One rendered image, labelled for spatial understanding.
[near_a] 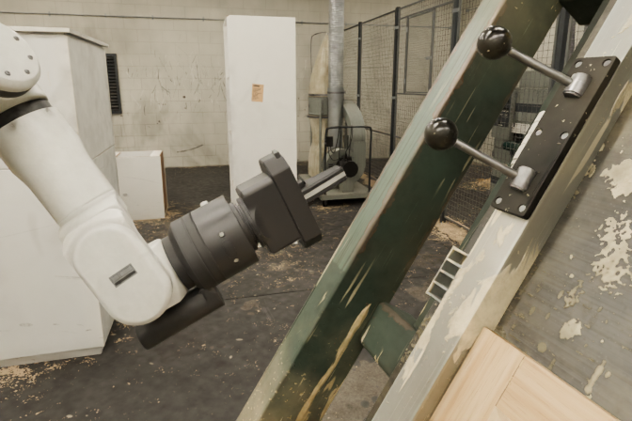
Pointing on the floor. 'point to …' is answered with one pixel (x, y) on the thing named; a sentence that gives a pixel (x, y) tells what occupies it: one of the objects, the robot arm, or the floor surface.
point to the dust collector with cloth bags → (331, 149)
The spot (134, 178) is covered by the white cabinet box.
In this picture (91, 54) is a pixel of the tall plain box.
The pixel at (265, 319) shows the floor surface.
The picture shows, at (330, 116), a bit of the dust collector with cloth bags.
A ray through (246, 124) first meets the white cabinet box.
